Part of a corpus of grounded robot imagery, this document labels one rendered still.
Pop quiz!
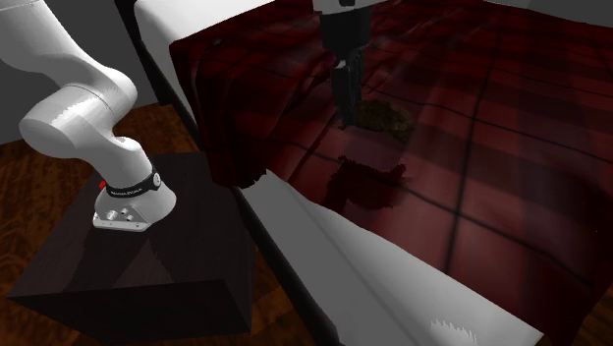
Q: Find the dark robot stand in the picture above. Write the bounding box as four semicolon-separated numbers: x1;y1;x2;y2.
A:
6;151;257;346

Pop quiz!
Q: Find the olive green lumpy object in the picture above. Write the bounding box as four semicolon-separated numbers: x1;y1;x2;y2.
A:
356;98;416;144

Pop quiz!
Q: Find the red plaid blanket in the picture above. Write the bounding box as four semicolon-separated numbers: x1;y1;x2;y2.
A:
168;0;613;346

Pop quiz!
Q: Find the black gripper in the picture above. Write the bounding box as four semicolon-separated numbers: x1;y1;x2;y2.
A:
319;8;373;130

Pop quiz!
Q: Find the white bed with dark frame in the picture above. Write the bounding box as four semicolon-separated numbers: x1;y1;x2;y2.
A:
113;0;613;346

